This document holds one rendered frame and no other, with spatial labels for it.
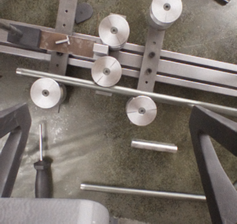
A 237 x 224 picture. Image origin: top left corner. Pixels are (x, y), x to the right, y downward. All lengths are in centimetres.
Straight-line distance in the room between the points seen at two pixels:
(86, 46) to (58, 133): 20
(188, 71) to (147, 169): 22
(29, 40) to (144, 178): 35
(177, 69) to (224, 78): 10
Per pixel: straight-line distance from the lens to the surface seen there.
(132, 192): 49
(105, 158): 47
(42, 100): 38
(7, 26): 35
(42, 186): 49
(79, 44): 38
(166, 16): 38
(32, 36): 39
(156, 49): 42
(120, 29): 37
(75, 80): 37
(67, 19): 43
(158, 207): 53
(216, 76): 46
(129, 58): 42
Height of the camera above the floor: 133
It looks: 84 degrees down
